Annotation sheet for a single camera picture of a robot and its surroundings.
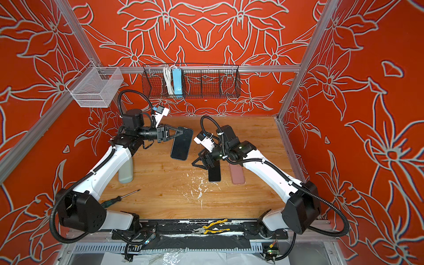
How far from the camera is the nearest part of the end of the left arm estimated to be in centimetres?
59

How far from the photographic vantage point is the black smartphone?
68 cm

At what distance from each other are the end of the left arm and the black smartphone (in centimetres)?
1
